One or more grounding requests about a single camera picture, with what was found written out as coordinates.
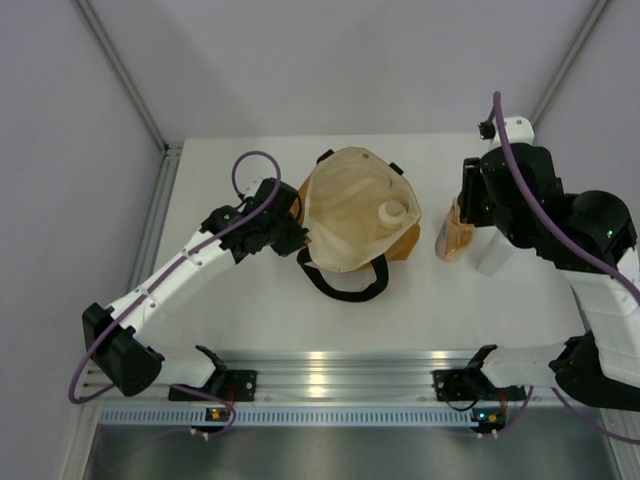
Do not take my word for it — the orange bottle pink cap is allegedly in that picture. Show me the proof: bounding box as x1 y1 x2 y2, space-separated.
435 199 475 262

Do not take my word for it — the white bottle black cap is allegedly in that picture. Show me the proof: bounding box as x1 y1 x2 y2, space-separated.
477 230 516 277

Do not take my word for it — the beige round bottle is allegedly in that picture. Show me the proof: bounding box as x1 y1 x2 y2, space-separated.
376 199 407 237

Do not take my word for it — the tan canvas tote bag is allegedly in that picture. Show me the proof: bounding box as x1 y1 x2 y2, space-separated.
296 147 422 303

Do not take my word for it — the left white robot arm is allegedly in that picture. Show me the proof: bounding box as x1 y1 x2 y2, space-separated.
82 178 307 400

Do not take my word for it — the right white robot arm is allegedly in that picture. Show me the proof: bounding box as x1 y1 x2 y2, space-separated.
458 143 639 411

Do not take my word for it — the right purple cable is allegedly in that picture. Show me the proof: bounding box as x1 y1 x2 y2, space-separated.
479 91 640 444

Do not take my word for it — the left aluminium frame post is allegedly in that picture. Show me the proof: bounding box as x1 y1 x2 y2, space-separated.
74 0 171 156

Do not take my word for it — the aluminium frame post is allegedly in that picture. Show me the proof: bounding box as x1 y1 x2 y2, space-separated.
74 0 171 156
529 0 614 140

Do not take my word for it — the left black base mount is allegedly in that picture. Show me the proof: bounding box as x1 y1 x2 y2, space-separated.
168 369 257 403

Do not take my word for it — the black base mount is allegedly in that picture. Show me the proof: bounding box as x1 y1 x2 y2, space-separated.
168 369 257 403
432 369 480 402

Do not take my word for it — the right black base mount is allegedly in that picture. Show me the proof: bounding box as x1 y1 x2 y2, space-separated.
432 369 480 402

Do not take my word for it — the aluminium mounting rail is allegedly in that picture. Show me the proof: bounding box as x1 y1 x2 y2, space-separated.
79 348 626 401

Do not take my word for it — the right aluminium frame post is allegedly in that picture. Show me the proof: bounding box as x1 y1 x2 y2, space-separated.
529 0 614 140

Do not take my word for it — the grey slotted cable duct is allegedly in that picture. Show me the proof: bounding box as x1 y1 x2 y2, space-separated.
99 406 502 427

